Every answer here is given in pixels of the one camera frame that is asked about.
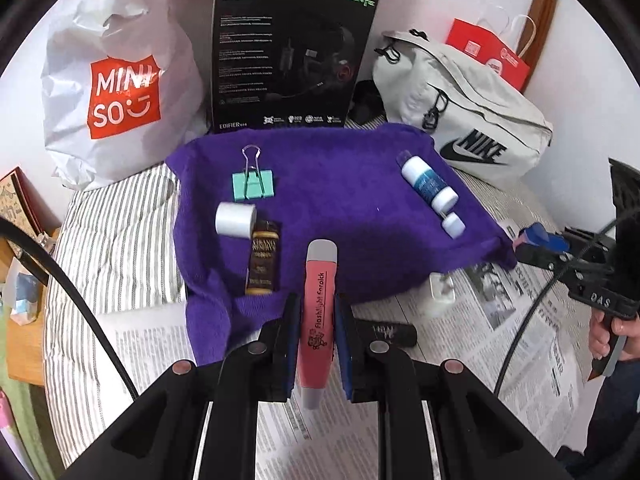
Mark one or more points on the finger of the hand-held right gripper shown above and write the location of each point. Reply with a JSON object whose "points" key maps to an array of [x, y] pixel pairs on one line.
{"points": [[542, 237], [537, 257]]}

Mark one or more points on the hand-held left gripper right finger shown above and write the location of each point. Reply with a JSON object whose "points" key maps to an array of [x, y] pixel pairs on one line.
{"points": [[343, 345]]}

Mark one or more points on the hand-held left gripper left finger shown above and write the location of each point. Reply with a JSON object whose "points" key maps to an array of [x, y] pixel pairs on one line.
{"points": [[294, 345]]}

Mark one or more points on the pink flashlight pen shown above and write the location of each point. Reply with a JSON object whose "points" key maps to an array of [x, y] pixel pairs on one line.
{"points": [[317, 310]]}

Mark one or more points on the brown Grand Reserve lighter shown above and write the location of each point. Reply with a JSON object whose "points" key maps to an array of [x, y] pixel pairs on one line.
{"points": [[263, 260]]}

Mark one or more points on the white and blue bottle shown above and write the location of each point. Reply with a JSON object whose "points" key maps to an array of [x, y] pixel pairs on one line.
{"points": [[425, 180]]}

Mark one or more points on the white tape roll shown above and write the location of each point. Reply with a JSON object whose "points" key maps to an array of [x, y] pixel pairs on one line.
{"points": [[235, 220]]}

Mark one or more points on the mint green binder clip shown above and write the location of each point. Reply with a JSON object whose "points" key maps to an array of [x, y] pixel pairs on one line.
{"points": [[254, 182]]}

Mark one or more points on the person's right forearm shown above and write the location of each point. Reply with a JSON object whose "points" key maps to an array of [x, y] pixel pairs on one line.
{"points": [[615, 420]]}

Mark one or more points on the person's right hand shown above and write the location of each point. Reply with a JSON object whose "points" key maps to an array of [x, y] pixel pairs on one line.
{"points": [[631, 327]]}

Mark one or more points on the black tube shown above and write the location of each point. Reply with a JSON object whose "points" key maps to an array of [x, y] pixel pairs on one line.
{"points": [[387, 332]]}

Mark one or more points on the small white cap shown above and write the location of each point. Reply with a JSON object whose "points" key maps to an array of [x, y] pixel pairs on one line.
{"points": [[454, 225]]}

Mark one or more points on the newspaper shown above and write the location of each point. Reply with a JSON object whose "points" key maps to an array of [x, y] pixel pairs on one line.
{"points": [[530, 350]]}

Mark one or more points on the white charger plug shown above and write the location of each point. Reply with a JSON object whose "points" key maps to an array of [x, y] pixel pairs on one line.
{"points": [[441, 295]]}

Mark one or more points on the purple towel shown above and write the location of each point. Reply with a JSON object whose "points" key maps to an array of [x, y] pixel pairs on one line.
{"points": [[350, 200]]}

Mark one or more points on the grey waist bag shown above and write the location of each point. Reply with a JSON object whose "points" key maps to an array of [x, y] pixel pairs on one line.
{"points": [[475, 105]]}

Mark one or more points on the small red paper bag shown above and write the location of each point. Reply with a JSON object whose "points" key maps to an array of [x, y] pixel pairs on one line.
{"points": [[495, 55]]}

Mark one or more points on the striped bed sheet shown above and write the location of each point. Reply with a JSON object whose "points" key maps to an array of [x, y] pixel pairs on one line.
{"points": [[120, 260]]}

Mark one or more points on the translucent box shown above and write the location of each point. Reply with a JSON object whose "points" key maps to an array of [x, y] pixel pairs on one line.
{"points": [[25, 300]]}

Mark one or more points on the wooden nightstand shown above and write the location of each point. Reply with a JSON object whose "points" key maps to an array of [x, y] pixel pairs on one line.
{"points": [[20, 355]]}

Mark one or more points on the black headset box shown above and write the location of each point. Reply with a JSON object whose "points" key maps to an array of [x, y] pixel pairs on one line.
{"points": [[280, 50]]}

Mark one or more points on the pink printed cloth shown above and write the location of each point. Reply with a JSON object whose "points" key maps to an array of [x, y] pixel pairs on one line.
{"points": [[5, 440]]}

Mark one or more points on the red-edged patterned book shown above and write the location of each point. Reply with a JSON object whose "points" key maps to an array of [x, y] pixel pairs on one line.
{"points": [[17, 200]]}

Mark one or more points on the white plastic shopping bag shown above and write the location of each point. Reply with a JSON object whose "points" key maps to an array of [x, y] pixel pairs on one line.
{"points": [[120, 60]]}

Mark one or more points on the brown wooden frame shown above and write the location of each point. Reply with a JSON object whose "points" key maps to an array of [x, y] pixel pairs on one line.
{"points": [[542, 20]]}

